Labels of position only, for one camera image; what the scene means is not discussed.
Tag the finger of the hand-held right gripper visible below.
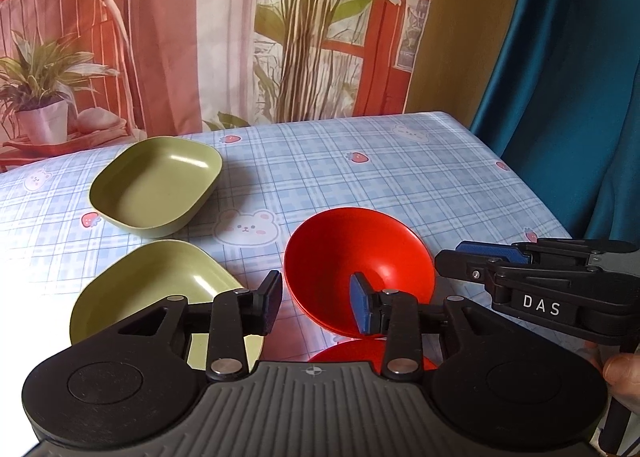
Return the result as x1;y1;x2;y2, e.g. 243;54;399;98
456;240;539;268
434;248;507;288

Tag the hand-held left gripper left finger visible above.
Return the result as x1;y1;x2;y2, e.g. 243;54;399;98
107;271;284;383

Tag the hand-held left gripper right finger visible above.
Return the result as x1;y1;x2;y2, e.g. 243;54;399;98
350;273;493;382

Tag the red round bowl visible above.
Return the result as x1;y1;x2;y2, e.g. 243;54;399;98
283;207;435;339
312;337;439;376

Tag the green rounded square dish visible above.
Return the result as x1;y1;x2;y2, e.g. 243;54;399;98
89;136;223;239
70;239;265;373

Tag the person's right hand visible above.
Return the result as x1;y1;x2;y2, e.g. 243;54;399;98
582;339;640;408

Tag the blue plaid printed tablecloth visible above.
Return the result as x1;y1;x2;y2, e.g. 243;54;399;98
0;111;574;388

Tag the teal blue curtain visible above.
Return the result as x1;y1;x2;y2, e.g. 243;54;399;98
469;0;640;258

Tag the printed wall tapestry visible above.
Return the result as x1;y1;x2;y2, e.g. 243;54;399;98
0;0;444;174

